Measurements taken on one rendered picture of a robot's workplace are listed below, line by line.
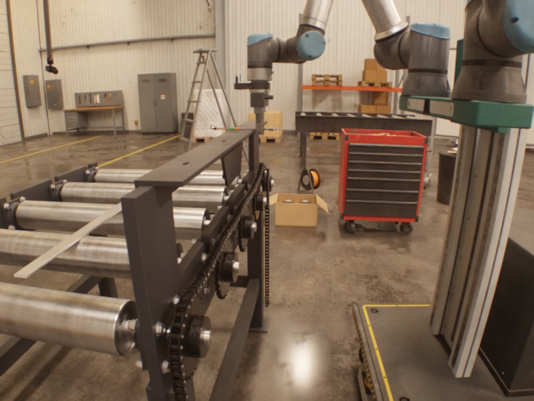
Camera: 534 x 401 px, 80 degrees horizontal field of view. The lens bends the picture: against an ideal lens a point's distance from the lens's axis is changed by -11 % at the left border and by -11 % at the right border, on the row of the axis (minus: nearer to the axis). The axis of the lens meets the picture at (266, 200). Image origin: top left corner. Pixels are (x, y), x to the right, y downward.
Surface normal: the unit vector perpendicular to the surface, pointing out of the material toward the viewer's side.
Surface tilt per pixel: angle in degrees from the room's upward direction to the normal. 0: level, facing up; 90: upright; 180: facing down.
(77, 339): 93
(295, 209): 90
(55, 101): 90
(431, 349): 0
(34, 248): 53
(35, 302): 31
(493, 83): 70
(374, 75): 90
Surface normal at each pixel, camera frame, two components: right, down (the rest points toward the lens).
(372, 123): -0.07, 0.29
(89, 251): -0.09, -0.42
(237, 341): 0.00, -0.95
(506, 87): -0.11, -0.05
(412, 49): -0.95, 0.10
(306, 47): 0.29, 0.36
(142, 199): 0.99, 0.04
